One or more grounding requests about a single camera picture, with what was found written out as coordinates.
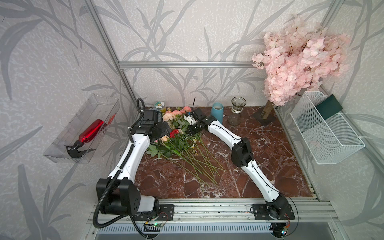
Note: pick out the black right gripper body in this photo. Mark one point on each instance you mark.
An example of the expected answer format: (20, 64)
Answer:
(194, 128)

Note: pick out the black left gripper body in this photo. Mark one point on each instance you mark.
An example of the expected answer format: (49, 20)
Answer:
(161, 129)

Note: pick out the peach rose spray stem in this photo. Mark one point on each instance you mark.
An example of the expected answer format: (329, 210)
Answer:
(168, 116)

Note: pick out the pink rose spray stem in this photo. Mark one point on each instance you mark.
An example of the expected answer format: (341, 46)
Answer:
(179, 120)

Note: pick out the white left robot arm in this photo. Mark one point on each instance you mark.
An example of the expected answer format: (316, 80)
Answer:
(118, 197)

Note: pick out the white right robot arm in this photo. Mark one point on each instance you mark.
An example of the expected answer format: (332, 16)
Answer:
(242, 156)

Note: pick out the teal ceramic vase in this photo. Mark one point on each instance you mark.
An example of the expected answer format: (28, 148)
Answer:
(217, 111)

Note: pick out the clear glass vase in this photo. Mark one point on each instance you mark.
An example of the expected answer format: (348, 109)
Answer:
(235, 117)

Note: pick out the small yellow lidded jar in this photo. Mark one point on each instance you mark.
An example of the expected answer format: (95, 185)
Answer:
(160, 106)

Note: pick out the red carnation stem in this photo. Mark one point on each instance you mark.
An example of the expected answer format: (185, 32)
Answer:
(191, 151)

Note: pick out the red spray bottle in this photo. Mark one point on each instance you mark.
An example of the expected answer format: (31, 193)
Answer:
(85, 137)

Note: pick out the pink cherry blossom tree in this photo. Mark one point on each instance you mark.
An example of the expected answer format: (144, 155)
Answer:
(298, 58)

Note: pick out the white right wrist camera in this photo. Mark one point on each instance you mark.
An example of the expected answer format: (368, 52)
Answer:
(190, 119)

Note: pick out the clear plastic wall bin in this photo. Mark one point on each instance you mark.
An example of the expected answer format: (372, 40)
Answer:
(96, 107)

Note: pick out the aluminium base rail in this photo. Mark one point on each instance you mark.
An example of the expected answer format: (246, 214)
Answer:
(238, 210)

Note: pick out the white wire mesh basket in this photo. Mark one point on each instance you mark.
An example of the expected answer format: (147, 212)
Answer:
(330, 141)

